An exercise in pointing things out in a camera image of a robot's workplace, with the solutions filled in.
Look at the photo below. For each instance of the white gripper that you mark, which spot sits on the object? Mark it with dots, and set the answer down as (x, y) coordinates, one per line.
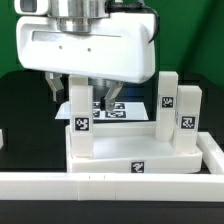
(119, 47)

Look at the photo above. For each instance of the white desk top tray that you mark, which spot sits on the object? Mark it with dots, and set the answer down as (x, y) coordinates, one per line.
(132, 148)

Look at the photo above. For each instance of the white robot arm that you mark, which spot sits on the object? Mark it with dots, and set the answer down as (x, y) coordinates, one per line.
(76, 16)

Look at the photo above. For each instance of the white fiducial marker sheet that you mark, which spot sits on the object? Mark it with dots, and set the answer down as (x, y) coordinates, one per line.
(122, 111)

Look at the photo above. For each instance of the white front fence bar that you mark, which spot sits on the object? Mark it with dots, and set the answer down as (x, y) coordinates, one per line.
(119, 187)

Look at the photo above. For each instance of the white fence bar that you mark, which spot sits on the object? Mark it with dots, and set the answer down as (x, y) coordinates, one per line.
(213, 156)
(119, 187)

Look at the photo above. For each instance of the white right fence bar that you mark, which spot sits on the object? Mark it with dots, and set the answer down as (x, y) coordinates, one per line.
(213, 156)

